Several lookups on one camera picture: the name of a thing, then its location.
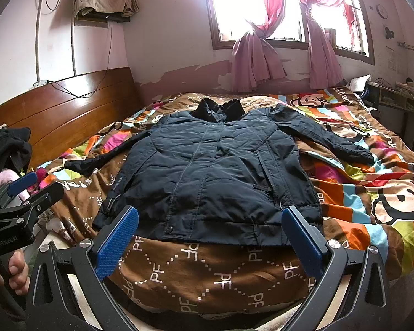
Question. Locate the dark desk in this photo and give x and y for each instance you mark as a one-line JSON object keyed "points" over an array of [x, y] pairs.
{"points": [[400, 107]]}

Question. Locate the white power strip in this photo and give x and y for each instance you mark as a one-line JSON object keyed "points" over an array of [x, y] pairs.
{"points": [[41, 83]]}

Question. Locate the thin white wall pipe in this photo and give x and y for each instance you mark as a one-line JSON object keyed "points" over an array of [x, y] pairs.
{"points": [[73, 48]]}

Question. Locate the round wall clock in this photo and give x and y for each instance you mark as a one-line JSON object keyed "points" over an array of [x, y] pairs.
{"points": [[382, 11]]}

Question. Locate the black clothes pile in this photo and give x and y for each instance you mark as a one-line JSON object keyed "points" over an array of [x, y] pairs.
{"points": [[7, 148]]}

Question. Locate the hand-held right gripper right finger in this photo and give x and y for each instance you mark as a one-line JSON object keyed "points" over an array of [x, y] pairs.
{"points": [[303, 244]]}

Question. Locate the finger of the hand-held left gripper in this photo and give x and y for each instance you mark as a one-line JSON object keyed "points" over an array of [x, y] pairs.
{"points": [[22, 181], [45, 196]]}

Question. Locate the pink curtain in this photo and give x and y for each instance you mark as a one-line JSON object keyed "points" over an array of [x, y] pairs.
{"points": [[255, 58], [321, 55]]}

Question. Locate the person's left hand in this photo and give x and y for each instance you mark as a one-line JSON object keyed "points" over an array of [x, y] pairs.
{"points": [[18, 272]]}

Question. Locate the printed brown blanket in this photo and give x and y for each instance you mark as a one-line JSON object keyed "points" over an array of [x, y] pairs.
{"points": [[210, 275]]}

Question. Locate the dark navy jacket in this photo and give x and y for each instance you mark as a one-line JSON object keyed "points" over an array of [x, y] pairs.
{"points": [[210, 172]]}

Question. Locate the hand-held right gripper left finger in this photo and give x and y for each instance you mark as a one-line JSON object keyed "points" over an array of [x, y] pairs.
{"points": [[117, 243]]}

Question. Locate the wooden framed window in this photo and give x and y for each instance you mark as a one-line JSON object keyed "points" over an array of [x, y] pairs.
{"points": [[227, 7]]}

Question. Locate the wooden headboard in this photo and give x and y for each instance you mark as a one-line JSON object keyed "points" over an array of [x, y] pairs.
{"points": [[72, 110]]}

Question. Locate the white cloth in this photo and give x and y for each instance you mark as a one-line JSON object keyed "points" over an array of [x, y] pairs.
{"points": [[358, 83]]}

